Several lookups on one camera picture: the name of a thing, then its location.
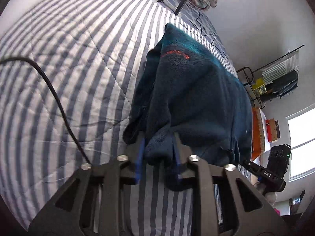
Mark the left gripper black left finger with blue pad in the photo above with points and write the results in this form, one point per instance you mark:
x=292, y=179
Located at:
x=91, y=202

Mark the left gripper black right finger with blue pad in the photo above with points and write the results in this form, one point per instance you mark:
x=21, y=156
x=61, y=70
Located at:
x=224, y=202

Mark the teal plaid fleece jacket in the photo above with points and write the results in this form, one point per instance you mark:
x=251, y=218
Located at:
x=185, y=91

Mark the black metal clothes rack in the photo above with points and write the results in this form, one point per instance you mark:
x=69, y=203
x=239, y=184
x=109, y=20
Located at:
x=248, y=77

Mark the dark folded clothes on rack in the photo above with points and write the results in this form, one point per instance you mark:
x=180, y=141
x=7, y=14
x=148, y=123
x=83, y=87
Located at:
x=280, y=86

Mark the orange storage box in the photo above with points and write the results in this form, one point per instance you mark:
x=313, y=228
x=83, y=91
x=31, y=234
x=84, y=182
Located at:
x=258, y=133

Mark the red book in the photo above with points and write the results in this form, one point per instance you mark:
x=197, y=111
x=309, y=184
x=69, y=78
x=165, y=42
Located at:
x=271, y=130

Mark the bright window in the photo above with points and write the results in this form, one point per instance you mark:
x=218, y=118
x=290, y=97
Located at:
x=302, y=135

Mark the yellow box on rack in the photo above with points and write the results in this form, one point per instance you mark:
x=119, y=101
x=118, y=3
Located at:
x=259, y=87

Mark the white striped cloth on rack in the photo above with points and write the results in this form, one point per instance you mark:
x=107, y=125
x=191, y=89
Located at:
x=281, y=67

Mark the blue white striped bed quilt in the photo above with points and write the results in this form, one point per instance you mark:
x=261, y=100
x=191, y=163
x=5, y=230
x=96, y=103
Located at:
x=93, y=52

